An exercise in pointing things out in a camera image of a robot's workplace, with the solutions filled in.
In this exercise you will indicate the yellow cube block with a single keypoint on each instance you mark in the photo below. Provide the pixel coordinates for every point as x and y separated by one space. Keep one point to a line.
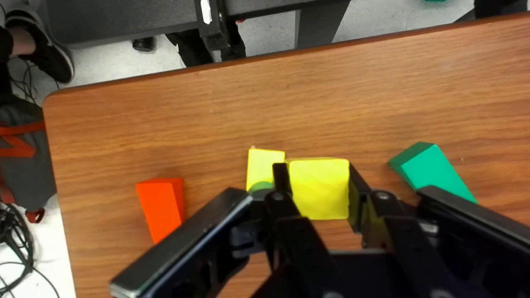
319 188

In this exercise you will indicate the green bridge block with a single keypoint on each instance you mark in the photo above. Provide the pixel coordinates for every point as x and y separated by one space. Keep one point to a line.
436 172

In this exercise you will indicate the black shoe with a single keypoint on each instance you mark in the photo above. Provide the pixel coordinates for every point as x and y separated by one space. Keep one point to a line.
47 52

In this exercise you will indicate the orange wedge block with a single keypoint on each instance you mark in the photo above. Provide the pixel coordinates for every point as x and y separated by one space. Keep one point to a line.
160 208

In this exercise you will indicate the yellow flat rectangular block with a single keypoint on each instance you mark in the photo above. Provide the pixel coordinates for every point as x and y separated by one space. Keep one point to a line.
262 167

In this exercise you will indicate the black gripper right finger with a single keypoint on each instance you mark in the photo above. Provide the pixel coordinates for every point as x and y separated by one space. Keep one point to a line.
403 243

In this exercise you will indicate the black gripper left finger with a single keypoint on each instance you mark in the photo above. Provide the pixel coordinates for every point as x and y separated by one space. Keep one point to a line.
292 243

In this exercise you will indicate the green cylinder block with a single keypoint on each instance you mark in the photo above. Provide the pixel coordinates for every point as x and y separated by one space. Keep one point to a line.
261 188

